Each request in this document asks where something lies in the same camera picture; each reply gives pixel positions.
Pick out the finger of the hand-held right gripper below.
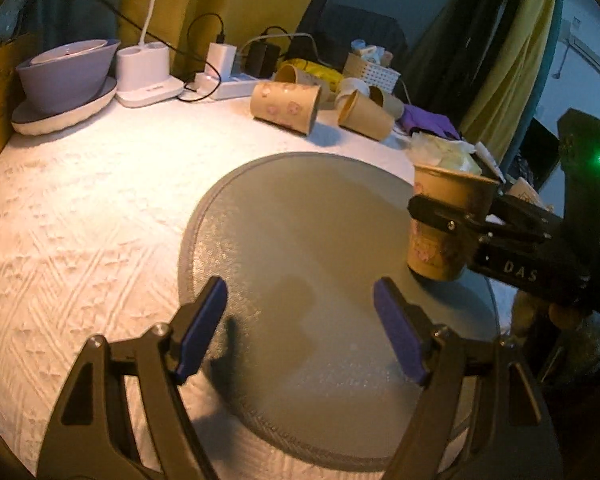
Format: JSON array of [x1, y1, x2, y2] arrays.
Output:
[[407, 194, 488, 243], [489, 191, 565, 233]]

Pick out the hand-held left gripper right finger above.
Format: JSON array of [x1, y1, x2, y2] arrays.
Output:
[[373, 276, 564, 480]]

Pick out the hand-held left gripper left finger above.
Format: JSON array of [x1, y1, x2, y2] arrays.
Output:
[[36, 276, 229, 480]]

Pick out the floral print paper cup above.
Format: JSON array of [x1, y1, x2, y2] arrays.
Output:
[[274, 63, 313, 87], [249, 80, 323, 136], [406, 162, 501, 282]]

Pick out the plain brown paper cup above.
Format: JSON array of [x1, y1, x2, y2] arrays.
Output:
[[337, 90, 396, 142], [368, 85, 406, 116]]

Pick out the paper cup behind left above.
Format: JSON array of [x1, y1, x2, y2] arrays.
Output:
[[279, 58, 346, 95]]

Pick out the crumpled clear plastic bag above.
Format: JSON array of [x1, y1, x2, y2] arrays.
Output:
[[409, 131, 507, 182]]

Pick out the purple cloth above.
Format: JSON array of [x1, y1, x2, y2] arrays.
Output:
[[396, 103, 462, 141]]

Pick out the round grey mat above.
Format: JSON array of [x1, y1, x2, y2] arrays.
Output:
[[178, 151, 499, 473]]

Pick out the white tape roll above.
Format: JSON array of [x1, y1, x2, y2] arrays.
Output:
[[334, 77, 371, 109]]

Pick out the white woven basket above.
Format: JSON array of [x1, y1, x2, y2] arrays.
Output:
[[342, 51, 401, 96]]

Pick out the yellow curtain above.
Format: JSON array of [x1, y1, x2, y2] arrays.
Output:
[[459, 0, 562, 163]]

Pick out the black power adapter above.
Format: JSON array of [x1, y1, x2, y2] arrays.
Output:
[[244, 40, 282, 76]]

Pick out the white power strip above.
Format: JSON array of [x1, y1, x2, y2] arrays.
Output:
[[190, 72, 259, 101]]

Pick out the white plate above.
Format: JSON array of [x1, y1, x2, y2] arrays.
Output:
[[10, 77, 119, 136]]

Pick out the white lamp base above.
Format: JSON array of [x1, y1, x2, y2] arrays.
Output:
[[115, 0, 186, 109]]

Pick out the white charger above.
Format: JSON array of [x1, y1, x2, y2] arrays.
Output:
[[207, 42, 239, 82]]

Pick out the purple bowl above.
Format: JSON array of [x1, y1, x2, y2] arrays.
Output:
[[16, 39, 121, 116]]

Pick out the white cable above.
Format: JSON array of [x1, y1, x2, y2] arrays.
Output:
[[236, 32, 317, 63]]

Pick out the black cable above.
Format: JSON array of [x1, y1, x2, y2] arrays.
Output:
[[27, 0, 227, 104]]

